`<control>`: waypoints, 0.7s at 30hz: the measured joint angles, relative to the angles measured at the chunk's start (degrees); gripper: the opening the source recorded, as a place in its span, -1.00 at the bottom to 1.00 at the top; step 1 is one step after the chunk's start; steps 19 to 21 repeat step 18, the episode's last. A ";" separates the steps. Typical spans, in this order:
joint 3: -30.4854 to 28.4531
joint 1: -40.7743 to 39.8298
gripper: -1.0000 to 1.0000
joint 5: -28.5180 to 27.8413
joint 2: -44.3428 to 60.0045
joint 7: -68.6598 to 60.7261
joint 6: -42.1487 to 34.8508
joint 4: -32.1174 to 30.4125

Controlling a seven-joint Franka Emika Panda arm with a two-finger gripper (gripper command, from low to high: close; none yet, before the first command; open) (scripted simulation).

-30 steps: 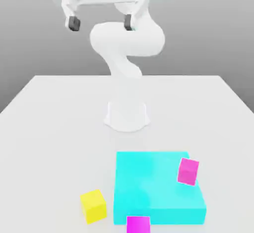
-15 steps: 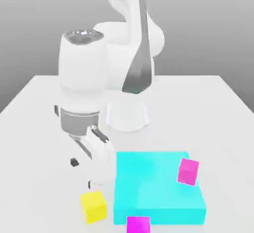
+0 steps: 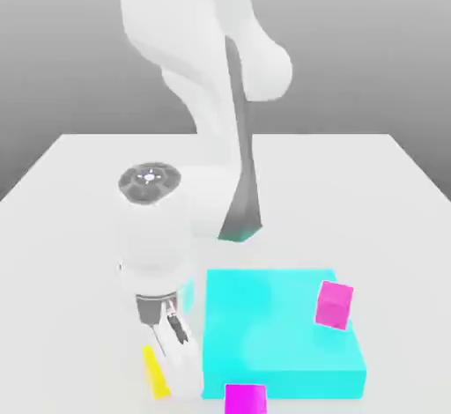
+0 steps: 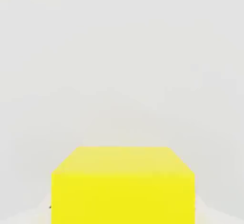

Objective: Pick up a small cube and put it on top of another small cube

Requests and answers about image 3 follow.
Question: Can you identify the small magenta cube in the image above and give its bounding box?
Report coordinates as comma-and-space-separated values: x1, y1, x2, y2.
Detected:
224, 382, 268, 414
314, 280, 355, 331

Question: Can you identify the small yellow cube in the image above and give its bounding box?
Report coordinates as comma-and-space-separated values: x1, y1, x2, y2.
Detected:
141, 345, 173, 400

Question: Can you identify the large cyan box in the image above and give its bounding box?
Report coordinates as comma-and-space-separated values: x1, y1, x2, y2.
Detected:
181, 268, 367, 401

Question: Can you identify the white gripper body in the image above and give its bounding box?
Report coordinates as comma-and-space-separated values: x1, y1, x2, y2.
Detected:
149, 320, 206, 399

